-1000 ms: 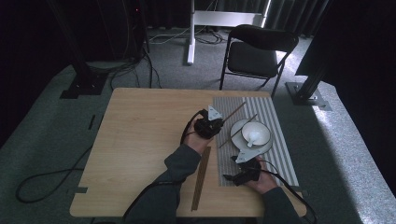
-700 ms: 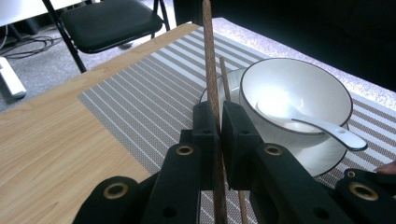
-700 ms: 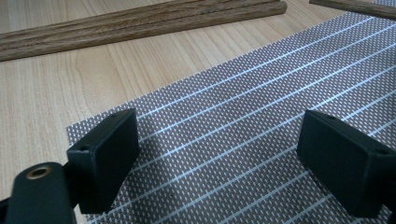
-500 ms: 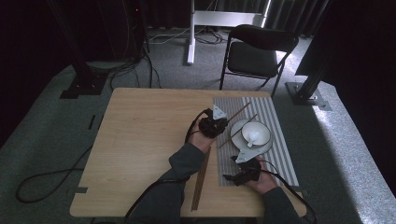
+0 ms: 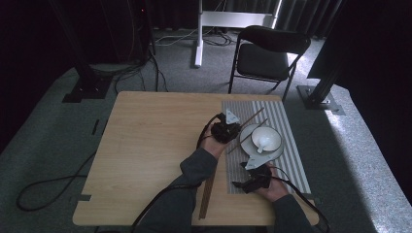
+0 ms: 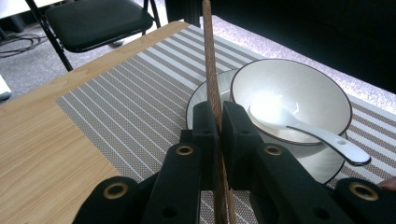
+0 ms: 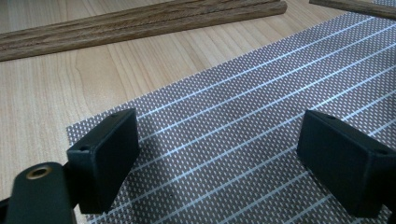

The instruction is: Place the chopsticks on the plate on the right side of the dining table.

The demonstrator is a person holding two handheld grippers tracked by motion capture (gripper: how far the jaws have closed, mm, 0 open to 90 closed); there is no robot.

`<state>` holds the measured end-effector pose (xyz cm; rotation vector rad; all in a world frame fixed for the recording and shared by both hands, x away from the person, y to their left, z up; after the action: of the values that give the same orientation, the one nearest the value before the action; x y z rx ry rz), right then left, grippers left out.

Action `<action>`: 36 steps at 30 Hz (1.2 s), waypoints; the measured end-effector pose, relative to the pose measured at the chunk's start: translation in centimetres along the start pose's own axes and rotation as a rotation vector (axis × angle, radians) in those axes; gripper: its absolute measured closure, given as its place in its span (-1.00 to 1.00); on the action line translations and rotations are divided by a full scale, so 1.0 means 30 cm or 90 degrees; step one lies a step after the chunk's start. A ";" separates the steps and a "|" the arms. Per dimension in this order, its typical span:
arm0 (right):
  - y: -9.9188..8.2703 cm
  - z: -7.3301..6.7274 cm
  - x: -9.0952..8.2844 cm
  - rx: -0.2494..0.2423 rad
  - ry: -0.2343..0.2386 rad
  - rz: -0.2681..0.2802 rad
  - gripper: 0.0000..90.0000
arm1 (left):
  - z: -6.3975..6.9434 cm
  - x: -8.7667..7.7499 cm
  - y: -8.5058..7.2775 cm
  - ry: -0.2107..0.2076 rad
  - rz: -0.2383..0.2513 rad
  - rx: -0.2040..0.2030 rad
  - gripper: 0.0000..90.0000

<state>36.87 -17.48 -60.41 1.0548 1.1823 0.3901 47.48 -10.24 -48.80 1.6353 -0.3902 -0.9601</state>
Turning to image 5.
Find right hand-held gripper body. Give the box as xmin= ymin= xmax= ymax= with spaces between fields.
xmin=244 ymin=154 xmax=275 ymax=194

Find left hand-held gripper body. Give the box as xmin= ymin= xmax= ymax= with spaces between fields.
xmin=210 ymin=109 xmax=243 ymax=146

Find brown wooden chopstick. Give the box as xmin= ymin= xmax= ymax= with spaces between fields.
xmin=239 ymin=107 xmax=266 ymax=128
xmin=226 ymin=117 xmax=269 ymax=155
xmin=198 ymin=170 xmax=215 ymax=221
xmin=201 ymin=170 xmax=218 ymax=220

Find person's left hand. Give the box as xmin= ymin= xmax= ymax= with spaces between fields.
xmin=201 ymin=124 xmax=228 ymax=160

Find person's right hand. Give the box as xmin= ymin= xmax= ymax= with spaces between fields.
xmin=254 ymin=167 xmax=291 ymax=204

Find white plate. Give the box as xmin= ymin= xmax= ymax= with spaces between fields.
xmin=239 ymin=123 xmax=286 ymax=163

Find white spoon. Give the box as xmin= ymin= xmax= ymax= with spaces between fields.
xmin=256 ymin=135 xmax=275 ymax=155

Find white bowl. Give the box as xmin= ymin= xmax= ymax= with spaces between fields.
xmin=251 ymin=125 xmax=283 ymax=153

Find grey striped placemat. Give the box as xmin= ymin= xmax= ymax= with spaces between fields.
xmin=221 ymin=99 xmax=313 ymax=195

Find black folding chair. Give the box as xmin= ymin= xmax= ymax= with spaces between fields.
xmin=227 ymin=24 xmax=312 ymax=102

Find black equipment rack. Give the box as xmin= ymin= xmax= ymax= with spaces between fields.
xmin=127 ymin=0 xmax=157 ymax=67

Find black stand with base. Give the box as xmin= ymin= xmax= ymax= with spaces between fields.
xmin=48 ymin=0 xmax=114 ymax=104

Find metal stand with base plate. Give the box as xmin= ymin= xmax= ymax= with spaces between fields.
xmin=296 ymin=62 xmax=347 ymax=117

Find cables under white desk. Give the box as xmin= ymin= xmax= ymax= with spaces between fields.
xmin=154 ymin=27 xmax=239 ymax=48

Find bundle of black floor cables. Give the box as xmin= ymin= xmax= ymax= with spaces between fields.
xmin=90 ymin=48 xmax=169 ymax=95

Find white desk frame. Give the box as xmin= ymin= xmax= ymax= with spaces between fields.
xmin=193 ymin=0 xmax=284 ymax=69

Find black looped floor cable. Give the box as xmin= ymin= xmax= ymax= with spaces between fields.
xmin=16 ymin=150 xmax=99 ymax=213

